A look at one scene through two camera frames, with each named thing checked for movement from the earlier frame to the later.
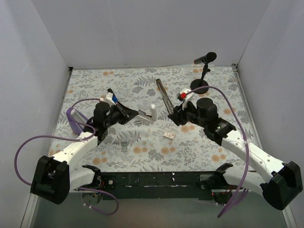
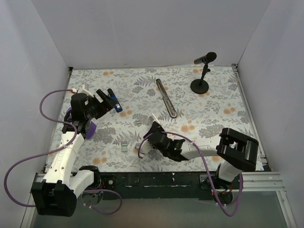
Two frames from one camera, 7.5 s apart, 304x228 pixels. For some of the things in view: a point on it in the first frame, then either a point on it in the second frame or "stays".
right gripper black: (179, 115) → (155, 134)
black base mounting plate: (185, 185) stays
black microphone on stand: (199, 83) stays
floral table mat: (152, 141) stays
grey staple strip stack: (124, 146) stays
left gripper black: (122, 112) → (104, 99)
